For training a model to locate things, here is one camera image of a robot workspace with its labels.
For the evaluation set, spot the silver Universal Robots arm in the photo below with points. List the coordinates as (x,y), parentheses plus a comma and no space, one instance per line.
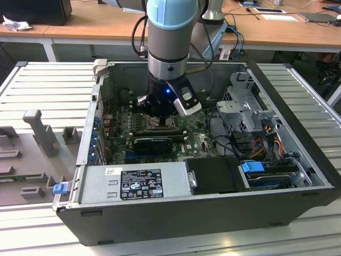
(170,40)

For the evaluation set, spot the CPU socket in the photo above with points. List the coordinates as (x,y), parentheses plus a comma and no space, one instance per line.
(161,128)

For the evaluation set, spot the blue expansion slot clips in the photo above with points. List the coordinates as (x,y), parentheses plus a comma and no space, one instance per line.
(95,130)

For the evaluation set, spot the black cylindrical capacitor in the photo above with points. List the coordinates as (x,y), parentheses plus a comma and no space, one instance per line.
(123,95)

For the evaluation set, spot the black RAM stick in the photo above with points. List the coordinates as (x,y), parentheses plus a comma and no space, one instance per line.
(157,132)

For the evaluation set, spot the black graphics card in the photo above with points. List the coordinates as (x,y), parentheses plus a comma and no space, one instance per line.
(153,145)

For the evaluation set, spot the green motherboard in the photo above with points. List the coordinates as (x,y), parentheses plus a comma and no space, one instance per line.
(191,149)

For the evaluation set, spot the white box with label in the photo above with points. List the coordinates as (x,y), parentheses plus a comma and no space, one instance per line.
(225,54)

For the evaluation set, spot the silver metal drive cage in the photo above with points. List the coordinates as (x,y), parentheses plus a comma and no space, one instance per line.
(234,109)

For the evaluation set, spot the wooden desk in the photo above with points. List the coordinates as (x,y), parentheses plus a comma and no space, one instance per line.
(106,24)

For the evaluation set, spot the white barcode sticker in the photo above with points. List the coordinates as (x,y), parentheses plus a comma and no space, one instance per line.
(114,171)

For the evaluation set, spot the black power supply label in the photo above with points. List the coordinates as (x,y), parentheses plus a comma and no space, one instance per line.
(141,184)

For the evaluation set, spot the grey power supply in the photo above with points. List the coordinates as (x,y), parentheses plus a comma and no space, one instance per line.
(96,186)

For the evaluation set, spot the blue disk carrier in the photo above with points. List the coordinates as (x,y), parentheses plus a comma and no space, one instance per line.
(251,168)

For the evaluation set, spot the blue booklet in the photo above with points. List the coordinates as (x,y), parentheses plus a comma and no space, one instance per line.
(246,3)

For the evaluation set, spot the open black PC case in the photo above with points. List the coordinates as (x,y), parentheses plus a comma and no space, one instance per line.
(160,221)

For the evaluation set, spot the blue plastic latch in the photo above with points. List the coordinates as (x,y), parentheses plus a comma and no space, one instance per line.
(60,188)

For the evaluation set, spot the white smartphone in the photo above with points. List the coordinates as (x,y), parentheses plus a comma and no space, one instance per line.
(269,10)

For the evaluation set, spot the grey parts rack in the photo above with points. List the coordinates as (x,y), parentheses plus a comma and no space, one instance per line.
(34,160)

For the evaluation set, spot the hard disk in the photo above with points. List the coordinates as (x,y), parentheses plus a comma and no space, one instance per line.
(269,181)

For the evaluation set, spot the white paper sheet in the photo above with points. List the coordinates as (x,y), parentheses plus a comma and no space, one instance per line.
(279,17)

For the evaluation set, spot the black monitor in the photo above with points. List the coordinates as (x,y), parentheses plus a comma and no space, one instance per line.
(34,10)

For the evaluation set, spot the crumpled white paper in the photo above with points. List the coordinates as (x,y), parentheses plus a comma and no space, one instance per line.
(16,25)

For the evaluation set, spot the green RAM stick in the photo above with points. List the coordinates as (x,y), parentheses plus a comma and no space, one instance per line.
(13,178)

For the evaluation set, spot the white table leg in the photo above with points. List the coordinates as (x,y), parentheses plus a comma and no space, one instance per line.
(335,96)

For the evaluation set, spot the grey laptop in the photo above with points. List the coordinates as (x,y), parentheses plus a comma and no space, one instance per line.
(318,17)

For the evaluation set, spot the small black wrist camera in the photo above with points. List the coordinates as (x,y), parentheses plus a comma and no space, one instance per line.
(142,101)

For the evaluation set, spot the black camera bracket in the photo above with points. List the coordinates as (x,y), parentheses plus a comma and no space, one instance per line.
(177,84)

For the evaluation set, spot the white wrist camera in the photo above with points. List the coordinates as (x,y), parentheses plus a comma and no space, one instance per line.
(186,108)

